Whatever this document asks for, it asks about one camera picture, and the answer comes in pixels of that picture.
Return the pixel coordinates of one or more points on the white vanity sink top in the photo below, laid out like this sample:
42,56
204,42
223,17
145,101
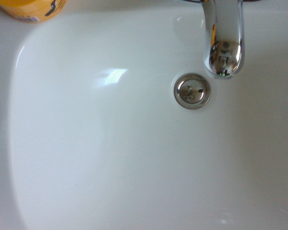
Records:
115,148

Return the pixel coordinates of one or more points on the chrome drain stopper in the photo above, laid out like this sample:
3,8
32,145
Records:
192,90

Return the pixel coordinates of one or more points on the orange round jar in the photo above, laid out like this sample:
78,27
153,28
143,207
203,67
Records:
26,9

